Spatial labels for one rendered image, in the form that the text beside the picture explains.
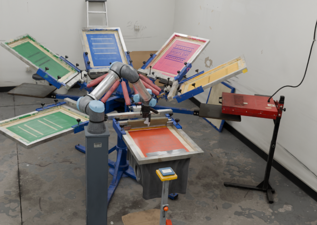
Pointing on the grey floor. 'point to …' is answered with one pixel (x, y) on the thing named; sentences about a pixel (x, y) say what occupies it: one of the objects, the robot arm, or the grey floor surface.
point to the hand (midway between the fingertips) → (147, 124)
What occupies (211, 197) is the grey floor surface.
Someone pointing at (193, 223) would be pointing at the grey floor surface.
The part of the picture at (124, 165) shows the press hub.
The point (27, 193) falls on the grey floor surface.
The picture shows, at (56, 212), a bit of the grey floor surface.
